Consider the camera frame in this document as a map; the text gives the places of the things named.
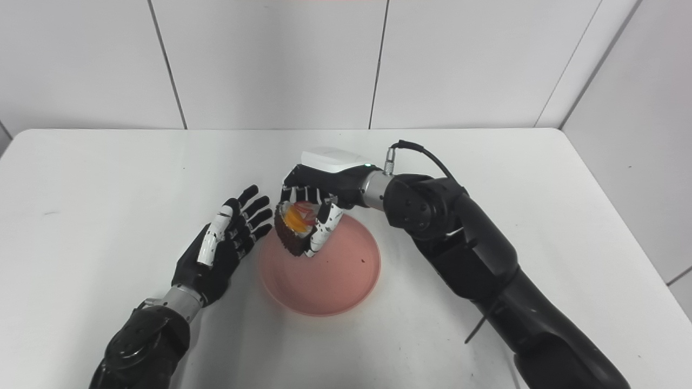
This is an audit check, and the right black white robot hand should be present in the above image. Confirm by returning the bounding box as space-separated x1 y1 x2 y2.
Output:
280 146 384 258

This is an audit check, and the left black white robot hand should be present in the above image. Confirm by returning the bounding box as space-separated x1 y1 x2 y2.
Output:
171 185 274 307

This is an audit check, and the chocolate cake slice with fruit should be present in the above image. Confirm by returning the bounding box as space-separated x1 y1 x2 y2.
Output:
274 200 320 257

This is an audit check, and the pink round plate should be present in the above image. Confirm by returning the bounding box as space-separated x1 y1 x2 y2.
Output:
257 213 382 317

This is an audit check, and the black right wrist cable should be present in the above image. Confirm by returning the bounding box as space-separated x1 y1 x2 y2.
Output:
383 140 457 182

